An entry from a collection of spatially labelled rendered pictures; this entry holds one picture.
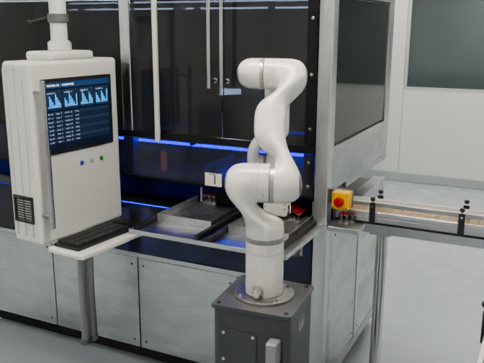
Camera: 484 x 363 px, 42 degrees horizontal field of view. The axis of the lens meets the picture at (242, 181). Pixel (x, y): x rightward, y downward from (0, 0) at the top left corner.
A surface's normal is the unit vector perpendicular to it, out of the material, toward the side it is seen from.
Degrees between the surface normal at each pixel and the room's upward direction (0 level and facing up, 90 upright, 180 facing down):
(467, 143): 90
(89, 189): 90
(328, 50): 90
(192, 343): 90
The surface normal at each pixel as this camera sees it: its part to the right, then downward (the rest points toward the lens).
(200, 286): -0.44, 0.21
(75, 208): 0.85, 0.13
